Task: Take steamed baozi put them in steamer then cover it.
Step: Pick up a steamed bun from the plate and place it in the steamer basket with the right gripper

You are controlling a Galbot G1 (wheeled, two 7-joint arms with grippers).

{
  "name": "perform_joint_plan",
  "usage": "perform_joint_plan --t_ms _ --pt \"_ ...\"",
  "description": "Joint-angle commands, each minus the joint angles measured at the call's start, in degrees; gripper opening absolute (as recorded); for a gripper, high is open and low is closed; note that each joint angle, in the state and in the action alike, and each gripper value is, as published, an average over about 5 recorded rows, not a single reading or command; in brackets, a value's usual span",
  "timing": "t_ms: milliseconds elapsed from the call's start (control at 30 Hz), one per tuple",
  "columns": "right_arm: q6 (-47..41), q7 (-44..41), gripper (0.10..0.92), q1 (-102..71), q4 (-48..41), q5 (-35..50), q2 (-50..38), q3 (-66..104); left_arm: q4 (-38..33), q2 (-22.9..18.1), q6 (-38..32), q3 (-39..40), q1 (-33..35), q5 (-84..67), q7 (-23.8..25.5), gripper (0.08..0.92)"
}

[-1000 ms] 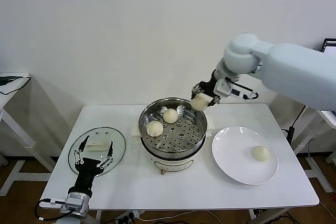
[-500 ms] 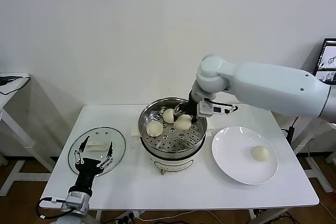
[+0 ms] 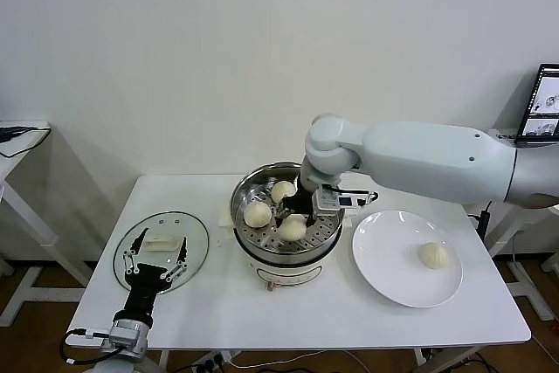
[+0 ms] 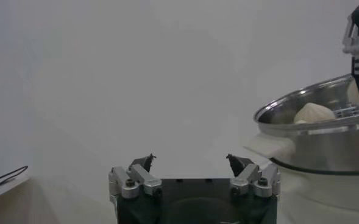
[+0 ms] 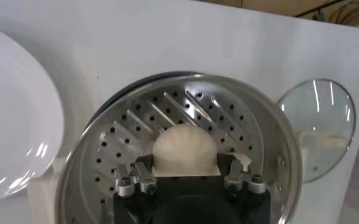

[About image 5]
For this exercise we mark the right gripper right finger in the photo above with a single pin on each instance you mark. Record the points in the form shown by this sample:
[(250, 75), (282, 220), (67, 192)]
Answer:
[(235, 179)]

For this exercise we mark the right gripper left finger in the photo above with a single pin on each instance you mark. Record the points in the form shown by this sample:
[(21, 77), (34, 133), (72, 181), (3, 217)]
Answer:
[(141, 179)]

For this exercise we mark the white steamed baozi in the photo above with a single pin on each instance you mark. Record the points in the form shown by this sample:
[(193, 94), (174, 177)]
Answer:
[(185, 149)]

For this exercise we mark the round glass lid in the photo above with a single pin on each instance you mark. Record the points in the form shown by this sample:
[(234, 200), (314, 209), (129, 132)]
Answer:
[(322, 121)]

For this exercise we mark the steel perforated steamer basket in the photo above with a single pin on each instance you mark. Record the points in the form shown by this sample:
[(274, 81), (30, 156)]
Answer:
[(264, 128)]

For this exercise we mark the white round plate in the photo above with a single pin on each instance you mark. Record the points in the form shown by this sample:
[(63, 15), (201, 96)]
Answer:
[(17, 115)]

